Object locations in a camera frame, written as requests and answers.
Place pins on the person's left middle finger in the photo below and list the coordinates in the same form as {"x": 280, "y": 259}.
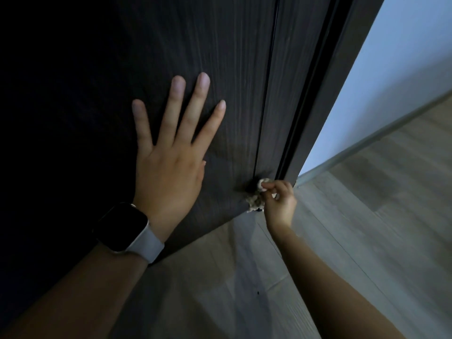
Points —
{"x": 192, "y": 105}

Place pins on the black smartwatch with grey band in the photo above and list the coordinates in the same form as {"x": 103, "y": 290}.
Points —
{"x": 123, "y": 227}

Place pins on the person's right fingers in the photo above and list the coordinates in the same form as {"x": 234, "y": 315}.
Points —
{"x": 277, "y": 188}

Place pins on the person's left little finger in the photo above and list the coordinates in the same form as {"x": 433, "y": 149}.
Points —
{"x": 142, "y": 122}

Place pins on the dark wood-grain door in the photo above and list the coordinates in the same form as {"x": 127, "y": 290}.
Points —
{"x": 212, "y": 49}

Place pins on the person's left thumb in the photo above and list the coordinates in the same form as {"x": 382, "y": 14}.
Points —
{"x": 203, "y": 172}

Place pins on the person's right forearm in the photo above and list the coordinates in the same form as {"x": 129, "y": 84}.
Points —
{"x": 325, "y": 293}

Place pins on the beige cleaning cloth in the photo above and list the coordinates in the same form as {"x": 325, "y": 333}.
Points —
{"x": 255, "y": 200}

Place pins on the person's right hand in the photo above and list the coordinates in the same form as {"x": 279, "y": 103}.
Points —
{"x": 280, "y": 210}

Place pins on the person's left hand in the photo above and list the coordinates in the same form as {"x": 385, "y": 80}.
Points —
{"x": 169, "y": 180}

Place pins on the grey baseboard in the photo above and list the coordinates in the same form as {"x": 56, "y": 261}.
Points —
{"x": 370, "y": 137}

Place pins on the dark door frame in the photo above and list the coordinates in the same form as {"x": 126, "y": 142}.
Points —
{"x": 332, "y": 77}

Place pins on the person's left forearm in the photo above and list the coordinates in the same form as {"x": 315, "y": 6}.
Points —
{"x": 81, "y": 296}

